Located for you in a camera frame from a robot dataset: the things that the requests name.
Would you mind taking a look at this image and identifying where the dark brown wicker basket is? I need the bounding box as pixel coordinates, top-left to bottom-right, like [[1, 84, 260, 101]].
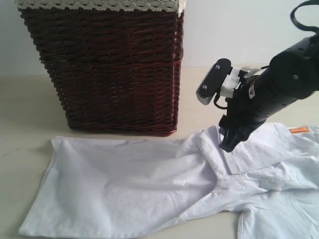
[[20, 7, 184, 136]]

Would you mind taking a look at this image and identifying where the cream lace basket liner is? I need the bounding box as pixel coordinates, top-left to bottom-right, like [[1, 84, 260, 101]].
[[15, 0, 186, 15]]

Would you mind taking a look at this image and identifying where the black and silver right gripper body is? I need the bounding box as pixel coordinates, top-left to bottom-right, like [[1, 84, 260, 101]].
[[218, 82, 264, 139]]

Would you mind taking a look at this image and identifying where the white t-shirt with red logo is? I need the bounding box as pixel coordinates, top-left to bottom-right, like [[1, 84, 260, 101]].
[[19, 123, 319, 239]]

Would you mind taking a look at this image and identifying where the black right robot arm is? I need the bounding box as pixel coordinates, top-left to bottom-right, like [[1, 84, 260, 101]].
[[219, 35, 319, 152]]

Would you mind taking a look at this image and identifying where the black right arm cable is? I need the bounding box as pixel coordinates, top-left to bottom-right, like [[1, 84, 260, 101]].
[[291, 0, 319, 34]]

